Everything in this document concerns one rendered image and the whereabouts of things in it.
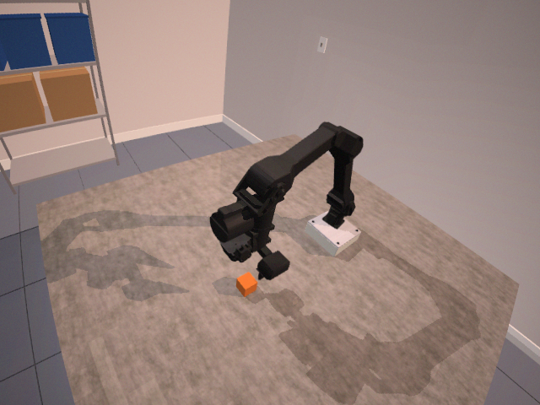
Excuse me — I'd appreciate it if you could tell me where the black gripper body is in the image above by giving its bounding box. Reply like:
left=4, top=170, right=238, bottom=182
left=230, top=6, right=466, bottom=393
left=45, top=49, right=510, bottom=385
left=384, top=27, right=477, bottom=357
left=245, top=223, right=290, bottom=280

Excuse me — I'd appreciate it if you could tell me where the orange block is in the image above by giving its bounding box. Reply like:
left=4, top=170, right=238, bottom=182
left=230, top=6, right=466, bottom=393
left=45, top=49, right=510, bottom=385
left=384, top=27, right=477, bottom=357
left=236, top=273, right=257, bottom=297

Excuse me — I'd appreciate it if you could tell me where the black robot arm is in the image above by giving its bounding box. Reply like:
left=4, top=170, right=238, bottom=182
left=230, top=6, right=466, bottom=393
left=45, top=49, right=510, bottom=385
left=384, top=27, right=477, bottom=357
left=210, top=122, right=364, bottom=262

